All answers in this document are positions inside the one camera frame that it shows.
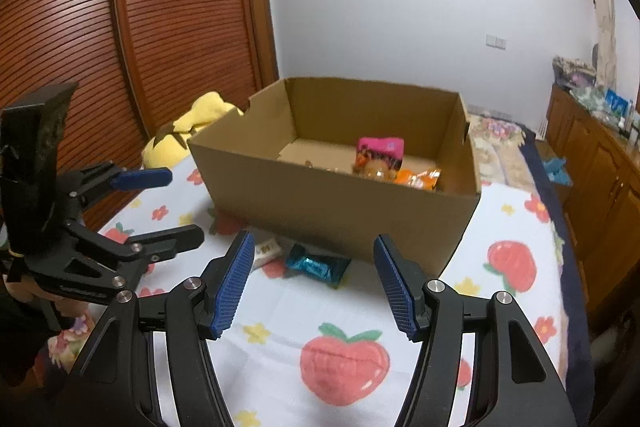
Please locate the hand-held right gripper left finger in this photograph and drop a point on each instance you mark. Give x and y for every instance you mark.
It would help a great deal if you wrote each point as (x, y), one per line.
(232, 287)

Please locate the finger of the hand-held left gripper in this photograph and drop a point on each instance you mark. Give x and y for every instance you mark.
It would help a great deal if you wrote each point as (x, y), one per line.
(170, 239)
(142, 178)

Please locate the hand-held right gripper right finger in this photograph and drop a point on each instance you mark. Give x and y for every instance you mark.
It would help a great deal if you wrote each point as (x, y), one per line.
(395, 287)

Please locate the small white snack packet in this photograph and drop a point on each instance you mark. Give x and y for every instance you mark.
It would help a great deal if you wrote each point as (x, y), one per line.
(267, 252)

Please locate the teal snack packet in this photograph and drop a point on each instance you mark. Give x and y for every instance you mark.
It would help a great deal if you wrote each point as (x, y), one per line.
(315, 264)

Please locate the brown cardboard box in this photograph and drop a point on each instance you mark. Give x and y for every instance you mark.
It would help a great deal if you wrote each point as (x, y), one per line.
(325, 217)

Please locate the orange snack packet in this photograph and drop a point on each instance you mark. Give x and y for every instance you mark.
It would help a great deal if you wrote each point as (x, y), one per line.
(420, 179)

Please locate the pink snack packet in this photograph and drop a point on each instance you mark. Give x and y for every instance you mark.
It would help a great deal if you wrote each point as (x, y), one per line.
(380, 149)

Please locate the yellow plush toy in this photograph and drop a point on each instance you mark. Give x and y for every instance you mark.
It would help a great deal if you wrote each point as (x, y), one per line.
(175, 147)

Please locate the white floral strawberry blanket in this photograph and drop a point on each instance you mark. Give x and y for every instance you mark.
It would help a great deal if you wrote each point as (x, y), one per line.
(320, 302)

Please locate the brown louvred wardrobe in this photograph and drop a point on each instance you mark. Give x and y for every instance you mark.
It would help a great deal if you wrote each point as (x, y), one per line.
(175, 32)

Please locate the person's dark printed clothing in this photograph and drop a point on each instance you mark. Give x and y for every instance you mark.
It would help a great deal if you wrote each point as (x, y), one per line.
(25, 342)

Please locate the beige floral quilt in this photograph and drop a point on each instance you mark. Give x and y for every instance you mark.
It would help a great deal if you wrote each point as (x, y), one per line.
(495, 142)

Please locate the blue plastic bag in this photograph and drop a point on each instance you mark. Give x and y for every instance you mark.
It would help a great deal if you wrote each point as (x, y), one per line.
(556, 171)

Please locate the wooden cabinet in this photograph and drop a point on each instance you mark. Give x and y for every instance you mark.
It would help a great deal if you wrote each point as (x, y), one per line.
(600, 187)

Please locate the cluttered small bottles and boxes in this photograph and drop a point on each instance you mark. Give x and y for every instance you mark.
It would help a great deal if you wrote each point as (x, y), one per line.
(600, 92)

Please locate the white wall switch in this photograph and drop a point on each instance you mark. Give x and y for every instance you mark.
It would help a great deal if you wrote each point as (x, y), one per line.
(495, 41)

